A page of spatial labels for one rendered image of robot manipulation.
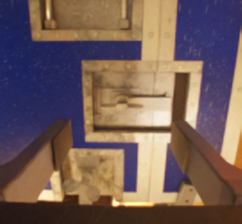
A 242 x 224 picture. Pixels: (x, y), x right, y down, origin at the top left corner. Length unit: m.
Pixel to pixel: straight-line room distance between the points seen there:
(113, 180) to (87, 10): 0.29
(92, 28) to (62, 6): 0.05
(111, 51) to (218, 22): 0.15
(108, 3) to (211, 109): 0.22
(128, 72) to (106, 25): 0.07
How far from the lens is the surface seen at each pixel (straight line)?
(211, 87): 0.29
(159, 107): 0.28
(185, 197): 0.35
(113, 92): 0.27
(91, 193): 0.31
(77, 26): 0.28
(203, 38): 0.28
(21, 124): 0.32
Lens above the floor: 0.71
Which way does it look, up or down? 15 degrees up
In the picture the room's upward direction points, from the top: 180 degrees counter-clockwise
